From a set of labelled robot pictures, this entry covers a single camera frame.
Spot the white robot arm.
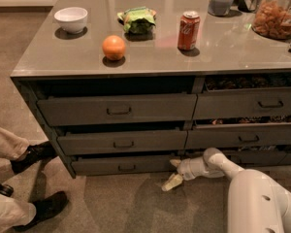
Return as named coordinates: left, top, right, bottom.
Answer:
left=162, top=148, right=291, bottom=233

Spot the glass jar of snacks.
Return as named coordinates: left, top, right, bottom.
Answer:
left=252, top=0, right=291, bottom=40

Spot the lower beige trouser leg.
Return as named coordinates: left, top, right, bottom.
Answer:
left=0, top=194, right=37, bottom=227

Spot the lower black shoe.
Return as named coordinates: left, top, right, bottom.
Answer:
left=14, top=191, right=69, bottom=232

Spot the grey counter cabinet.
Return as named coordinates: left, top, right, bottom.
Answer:
left=12, top=0, right=291, bottom=177

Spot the upper black shoe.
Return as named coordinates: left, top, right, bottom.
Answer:
left=11, top=142, right=57, bottom=174

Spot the green chip bag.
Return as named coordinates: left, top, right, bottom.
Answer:
left=117, top=7, right=156, bottom=34

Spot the black chair caster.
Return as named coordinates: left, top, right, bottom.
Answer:
left=0, top=184, right=14, bottom=197

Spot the red soda can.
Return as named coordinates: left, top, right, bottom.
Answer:
left=178, top=11, right=201, bottom=50

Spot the grey drawer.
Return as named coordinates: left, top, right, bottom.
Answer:
left=193, top=73, right=291, bottom=119
left=37, top=93, right=196, bottom=126
left=179, top=145, right=291, bottom=171
left=185, top=121, right=291, bottom=149
left=72, top=154, right=176, bottom=176
left=57, top=130, right=187, bottom=155

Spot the orange fruit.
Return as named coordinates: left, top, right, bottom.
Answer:
left=102, top=35, right=126, bottom=61

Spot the black shoe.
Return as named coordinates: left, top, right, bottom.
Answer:
left=14, top=191, right=69, bottom=232
left=11, top=142, right=57, bottom=174

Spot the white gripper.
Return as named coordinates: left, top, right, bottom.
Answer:
left=162, top=157, right=206, bottom=191

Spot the upper beige trouser leg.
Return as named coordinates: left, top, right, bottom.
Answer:
left=0, top=127, right=30, bottom=161

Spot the white ceramic bowl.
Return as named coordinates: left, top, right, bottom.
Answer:
left=54, top=7, right=88, bottom=34

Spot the beige trouser leg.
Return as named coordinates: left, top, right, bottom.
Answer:
left=0, top=127, right=30, bottom=161
left=0, top=194, right=37, bottom=227

